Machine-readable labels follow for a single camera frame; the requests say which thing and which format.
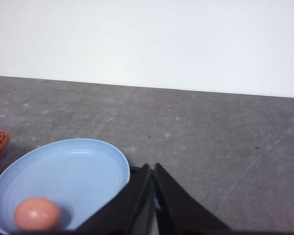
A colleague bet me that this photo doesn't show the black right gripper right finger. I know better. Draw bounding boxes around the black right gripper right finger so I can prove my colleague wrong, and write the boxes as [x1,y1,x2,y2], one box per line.
[154,163,233,235]

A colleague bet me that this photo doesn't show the blue plate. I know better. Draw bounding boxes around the blue plate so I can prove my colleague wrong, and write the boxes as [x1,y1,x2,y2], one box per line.
[0,139,131,231]

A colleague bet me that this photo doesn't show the pink brown egg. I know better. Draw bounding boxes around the pink brown egg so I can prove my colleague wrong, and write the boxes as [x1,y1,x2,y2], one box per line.
[14,197,62,231]

